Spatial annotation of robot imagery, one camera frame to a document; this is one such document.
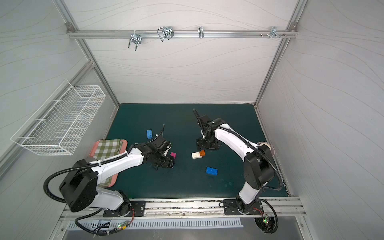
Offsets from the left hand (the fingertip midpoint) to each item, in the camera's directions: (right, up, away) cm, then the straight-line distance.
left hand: (170, 164), depth 84 cm
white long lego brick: (+15, +3, +7) cm, 17 cm away
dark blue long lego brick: (+24, -5, +2) cm, 24 cm away
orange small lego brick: (+19, +5, +6) cm, 20 cm away
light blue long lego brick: (-17, +15, +18) cm, 29 cm away
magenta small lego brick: (+1, +4, +6) cm, 7 cm away
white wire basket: (-49, +23, -15) cm, 57 cm away
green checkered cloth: (-44, +7, +11) cm, 46 cm away
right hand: (+19, +9, +1) cm, 21 cm away
